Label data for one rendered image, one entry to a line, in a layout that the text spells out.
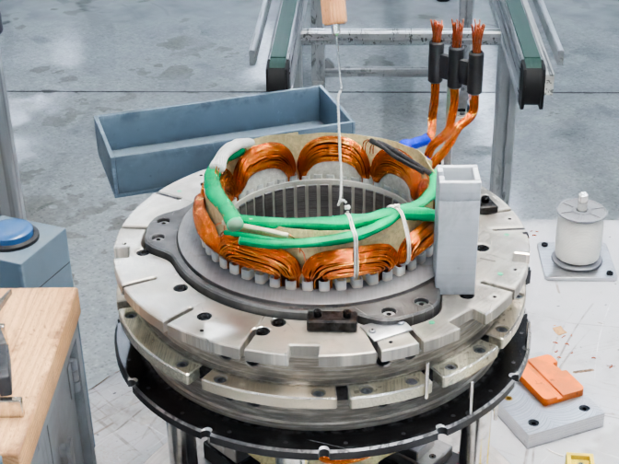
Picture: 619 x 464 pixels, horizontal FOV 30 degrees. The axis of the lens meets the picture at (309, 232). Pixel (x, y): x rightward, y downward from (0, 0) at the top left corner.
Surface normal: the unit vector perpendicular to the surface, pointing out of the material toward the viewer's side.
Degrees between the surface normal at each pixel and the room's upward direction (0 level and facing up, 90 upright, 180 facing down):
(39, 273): 90
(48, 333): 0
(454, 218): 90
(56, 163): 0
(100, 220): 0
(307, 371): 90
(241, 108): 90
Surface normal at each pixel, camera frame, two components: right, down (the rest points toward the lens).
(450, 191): -0.02, 0.48
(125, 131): 0.30, 0.46
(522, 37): -0.02, -0.88
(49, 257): 0.92, 0.18
